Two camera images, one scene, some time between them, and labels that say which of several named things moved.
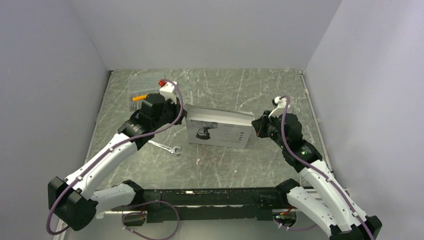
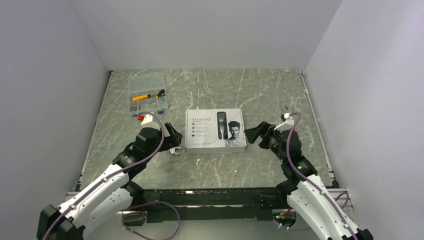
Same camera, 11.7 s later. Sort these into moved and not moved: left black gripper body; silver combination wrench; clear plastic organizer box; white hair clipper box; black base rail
Moved: white hair clipper box; left black gripper body
Not moved: clear plastic organizer box; silver combination wrench; black base rail
